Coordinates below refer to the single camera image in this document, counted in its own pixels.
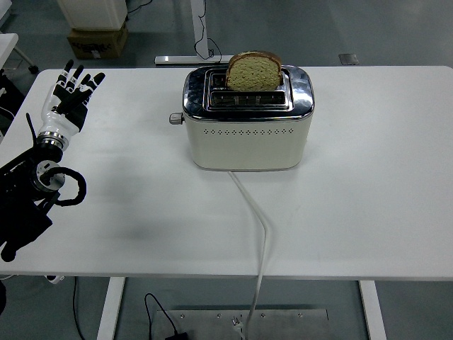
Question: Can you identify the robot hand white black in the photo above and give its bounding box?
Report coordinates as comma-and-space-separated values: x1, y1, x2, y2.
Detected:
38, 59, 106, 138

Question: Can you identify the cream toaster chrome top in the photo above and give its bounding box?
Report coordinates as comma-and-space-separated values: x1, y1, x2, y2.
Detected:
182, 64, 315, 173

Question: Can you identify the black object beside table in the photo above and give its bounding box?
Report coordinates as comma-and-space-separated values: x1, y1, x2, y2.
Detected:
0, 69, 26, 141

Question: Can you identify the brown cardboard box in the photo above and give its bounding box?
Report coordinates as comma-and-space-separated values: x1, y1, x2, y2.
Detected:
67, 21, 129, 60

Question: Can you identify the white cabinet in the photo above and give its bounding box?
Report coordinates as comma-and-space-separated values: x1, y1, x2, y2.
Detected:
56, 0, 128, 30

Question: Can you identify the white desk leg with foot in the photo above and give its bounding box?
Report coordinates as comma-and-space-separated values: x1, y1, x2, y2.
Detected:
154, 0, 241, 66

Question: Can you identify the white table leg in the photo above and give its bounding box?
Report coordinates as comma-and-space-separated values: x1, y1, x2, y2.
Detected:
357, 280, 388, 340
96, 276, 127, 340

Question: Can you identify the brown bread slice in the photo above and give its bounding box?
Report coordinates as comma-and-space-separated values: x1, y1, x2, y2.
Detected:
225, 50, 283, 92

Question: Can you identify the grey metal plate with screws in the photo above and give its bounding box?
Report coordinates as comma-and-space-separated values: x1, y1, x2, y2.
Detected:
151, 308, 330, 340

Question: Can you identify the black hanging cable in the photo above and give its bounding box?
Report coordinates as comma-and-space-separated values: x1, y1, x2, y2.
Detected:
193, 0, 223, 64

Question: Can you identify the thin black cable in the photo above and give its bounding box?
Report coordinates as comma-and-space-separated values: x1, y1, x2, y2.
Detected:
72, 276, 87, 340

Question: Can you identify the white toaster power cord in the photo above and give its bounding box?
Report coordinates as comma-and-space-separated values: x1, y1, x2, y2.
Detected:
228, 171, 271, 336

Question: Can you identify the black cable with adapter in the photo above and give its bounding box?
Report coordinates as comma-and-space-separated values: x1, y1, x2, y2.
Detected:
144, 292, 190, 340

